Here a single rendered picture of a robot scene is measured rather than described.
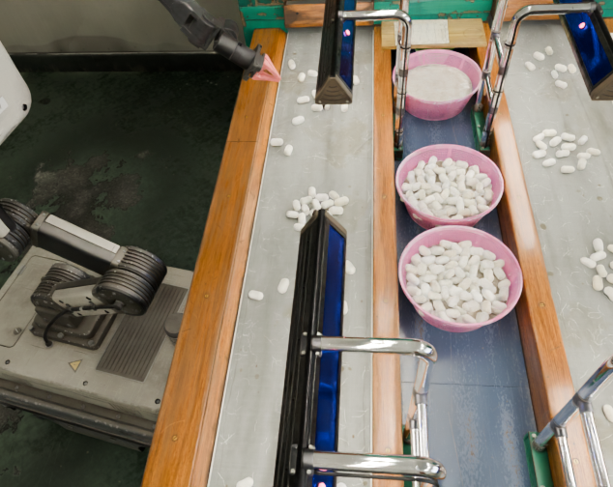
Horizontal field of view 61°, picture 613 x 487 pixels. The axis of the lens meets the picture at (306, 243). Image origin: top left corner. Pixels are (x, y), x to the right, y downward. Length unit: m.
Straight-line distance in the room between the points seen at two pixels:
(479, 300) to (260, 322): 0.48
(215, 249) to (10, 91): 0.53
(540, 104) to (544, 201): 0.38
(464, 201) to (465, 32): 0.70
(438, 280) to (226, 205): 0.56
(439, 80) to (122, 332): 1.21
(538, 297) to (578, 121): 0.63
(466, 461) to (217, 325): 0.57
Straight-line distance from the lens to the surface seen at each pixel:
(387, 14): 1.29
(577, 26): 1.39
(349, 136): 1.53
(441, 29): 1.90
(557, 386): 1.13
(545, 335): 1.18
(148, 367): 1.50
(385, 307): 1.14
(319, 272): 0.78
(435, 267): 1.24
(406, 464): 0.66
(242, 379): 1.12
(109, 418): 1.62
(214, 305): 1.19
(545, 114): 1.67
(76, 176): 2.82
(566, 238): 1.37
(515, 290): 1.23
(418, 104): 1.64
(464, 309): 1.20
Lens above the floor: 1.76
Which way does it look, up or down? 53 degrees down
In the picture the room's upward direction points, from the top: 8 degrees counter-clockwise
